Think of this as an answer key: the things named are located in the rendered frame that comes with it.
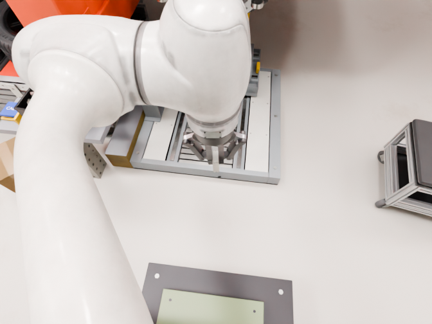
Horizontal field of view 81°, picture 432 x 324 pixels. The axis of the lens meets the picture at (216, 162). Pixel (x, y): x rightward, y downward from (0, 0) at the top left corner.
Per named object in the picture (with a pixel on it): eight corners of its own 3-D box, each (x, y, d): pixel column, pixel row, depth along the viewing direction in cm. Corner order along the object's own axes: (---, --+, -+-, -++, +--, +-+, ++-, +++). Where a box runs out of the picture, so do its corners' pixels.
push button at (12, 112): (27, 106, 104) (24, 103, 102) (18, 119, 101) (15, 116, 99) (11, 105, 105) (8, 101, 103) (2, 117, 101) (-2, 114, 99)
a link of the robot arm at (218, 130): (243, 123, 37) (240, 141, 42) (240, 73, 40) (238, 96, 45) (180, 124, 37) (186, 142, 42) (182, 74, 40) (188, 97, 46)
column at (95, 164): (107, 162, 143) (69, 113, 107) (100, 179, 138) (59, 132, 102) (89, 161, 144) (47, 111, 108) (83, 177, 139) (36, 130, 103)
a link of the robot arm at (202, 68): (247, 71, 40) (166, 66, 41) (262, -38, 26) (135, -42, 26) (244, 131, 36) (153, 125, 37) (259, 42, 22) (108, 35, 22)
